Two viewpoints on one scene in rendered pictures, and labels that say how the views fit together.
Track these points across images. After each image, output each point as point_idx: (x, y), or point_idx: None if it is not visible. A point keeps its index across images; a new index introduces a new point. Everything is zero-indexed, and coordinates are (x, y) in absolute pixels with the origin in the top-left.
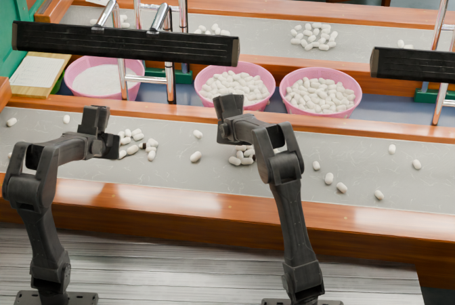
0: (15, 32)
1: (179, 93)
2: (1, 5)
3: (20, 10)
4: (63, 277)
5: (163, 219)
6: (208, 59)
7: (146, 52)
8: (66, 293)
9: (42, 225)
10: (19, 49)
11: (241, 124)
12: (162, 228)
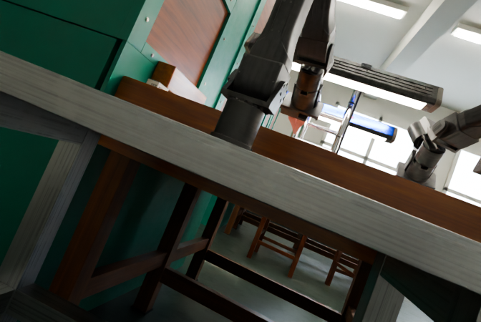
0: (253, 36)
1: None
2: (218, 76)
3: (220, 99)
4: (279, 88)
5: (363, 175)
6: (414, 91)
7: (358, 74)
8: (258, 131)
9: None
10: (250, 46)
11: (478, 105)
12: (355, 189)
